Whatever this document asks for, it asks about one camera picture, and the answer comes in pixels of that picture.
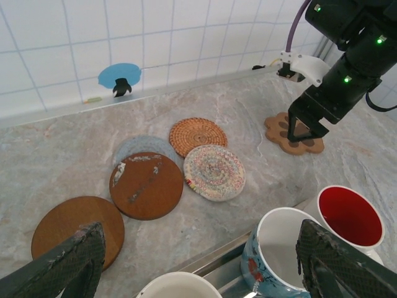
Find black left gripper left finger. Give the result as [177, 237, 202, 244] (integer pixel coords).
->
[0, 221, 107, 298]

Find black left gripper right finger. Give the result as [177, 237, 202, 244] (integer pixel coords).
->
[295, 219, 397, 298]

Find paw shaped wooden coaster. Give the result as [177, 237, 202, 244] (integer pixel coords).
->
[264, 111, 325, 155]

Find plain brown wooden coaster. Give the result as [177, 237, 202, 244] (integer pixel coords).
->
[30, 195, 126, 273]

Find white cup red inside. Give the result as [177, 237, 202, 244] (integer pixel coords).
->
[316, 185, 386, 264]

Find blue floral cup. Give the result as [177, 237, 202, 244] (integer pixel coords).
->
[240, 207, 323, 298]

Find multicolour woven coaster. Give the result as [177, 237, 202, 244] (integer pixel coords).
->
[182, 144, 246, 202]

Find orange rattan coaster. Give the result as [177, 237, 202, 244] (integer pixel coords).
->
[169, 117, 228, 158]

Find brown wooden coaster white marks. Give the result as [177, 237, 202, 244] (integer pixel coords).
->
[109, 151, 185, 222]

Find light blue cup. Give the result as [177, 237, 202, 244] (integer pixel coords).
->
[135, 271, 223, 298]

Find grey blue woven coaster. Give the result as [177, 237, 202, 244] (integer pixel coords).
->
[115, 135, 184, 168]

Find metal tray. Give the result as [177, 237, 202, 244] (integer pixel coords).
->
[172, 198, 322, 298]

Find blue circle seal sticker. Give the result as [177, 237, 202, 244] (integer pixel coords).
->
[97, 63, 143, 98]

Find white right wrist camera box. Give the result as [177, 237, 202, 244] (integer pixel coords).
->
[277, 50, 330, 88]

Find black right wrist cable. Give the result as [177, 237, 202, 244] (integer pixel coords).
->
[365, 85, 397, 112]

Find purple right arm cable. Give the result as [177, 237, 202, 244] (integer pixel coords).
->
[285, 0, 311, 52]

